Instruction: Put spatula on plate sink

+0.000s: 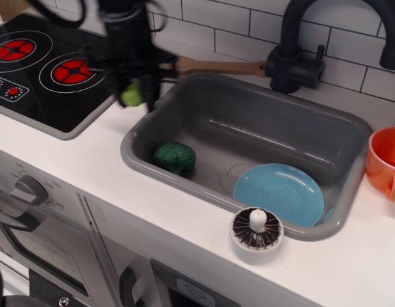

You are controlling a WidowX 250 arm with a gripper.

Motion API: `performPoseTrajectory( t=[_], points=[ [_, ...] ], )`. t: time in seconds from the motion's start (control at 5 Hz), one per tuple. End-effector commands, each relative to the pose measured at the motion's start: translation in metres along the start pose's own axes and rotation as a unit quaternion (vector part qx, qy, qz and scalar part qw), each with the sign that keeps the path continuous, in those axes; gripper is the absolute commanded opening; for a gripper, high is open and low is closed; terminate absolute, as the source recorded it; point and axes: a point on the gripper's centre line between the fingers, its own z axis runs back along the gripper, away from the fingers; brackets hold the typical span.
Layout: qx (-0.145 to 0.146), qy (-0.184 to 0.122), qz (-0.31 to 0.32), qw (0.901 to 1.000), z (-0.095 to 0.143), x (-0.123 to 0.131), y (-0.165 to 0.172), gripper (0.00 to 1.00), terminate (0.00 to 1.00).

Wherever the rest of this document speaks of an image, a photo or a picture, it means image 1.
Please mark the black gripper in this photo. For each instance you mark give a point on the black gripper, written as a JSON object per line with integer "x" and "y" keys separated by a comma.
{"x": 128, "y": 52}

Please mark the green handled grey spatula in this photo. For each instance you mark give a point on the green handled grey spatula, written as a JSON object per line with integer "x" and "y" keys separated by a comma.
{"x": 131, "y": 95}

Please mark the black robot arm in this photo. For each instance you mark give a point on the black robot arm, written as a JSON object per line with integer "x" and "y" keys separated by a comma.
{"x": 125, "y": 9}

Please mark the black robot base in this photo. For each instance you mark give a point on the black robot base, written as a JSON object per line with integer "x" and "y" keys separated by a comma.
{"x": 16, "y": 282}

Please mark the grey plastic sink basin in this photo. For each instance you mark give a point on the grey plastic sink basin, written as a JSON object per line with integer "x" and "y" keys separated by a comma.
{"x": 233, "y": 126}

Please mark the blue plastic plate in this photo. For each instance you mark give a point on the blue plastic plate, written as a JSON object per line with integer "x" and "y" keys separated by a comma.
{"x": 285, "y": 190}

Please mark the wooden spoon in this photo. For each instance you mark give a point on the wooden spoon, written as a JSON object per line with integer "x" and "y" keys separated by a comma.
{"x": 186, "y": 66}

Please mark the green toy broccoli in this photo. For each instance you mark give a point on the green toy broccoli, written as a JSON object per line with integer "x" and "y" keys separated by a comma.
{"x": 175, "y": 157}

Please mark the black toy stove top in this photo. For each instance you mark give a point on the black toy stove top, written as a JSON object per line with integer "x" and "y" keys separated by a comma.
{"x": 45, "y": 78}

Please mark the grey oven knob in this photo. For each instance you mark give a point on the grey oven knob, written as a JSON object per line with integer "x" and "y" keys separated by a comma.
{"x": 29, "y": 191}

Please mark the black toy faucet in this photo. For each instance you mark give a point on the black toy faucet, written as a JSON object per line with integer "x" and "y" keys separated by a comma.
{"x": 289, "y": 69}

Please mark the white brown toy mushroom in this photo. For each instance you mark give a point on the white brown toy mushroom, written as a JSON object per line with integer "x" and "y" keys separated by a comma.
{"x": 256, "y": 231}

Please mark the orange plastic cup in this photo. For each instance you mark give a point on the orange plastic cup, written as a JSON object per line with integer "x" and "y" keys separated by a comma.
{"x": 380, "y": 163}

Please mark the grey oven door handle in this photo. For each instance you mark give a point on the grey oven door handle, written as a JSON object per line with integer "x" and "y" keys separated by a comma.
{"x": 15, "y": 215}

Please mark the black cabinet handle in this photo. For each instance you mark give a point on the black cabinet handle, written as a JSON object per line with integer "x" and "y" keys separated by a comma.
{"x": 127, "y": 281}

